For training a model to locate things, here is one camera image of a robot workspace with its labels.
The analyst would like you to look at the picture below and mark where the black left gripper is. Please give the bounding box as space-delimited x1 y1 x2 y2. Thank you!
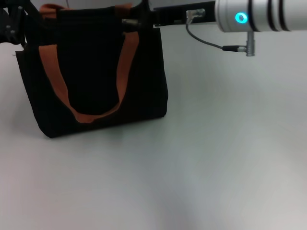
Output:
0 0 45 50

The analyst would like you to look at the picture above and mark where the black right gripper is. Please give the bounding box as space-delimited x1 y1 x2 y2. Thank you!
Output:
134 0 218 34

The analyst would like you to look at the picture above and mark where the black bag with brown handles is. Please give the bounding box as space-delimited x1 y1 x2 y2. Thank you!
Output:
15 2 168 139

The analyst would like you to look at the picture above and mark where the right gripper cable with connectors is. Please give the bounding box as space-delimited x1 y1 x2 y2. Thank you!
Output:
185 8 256 58

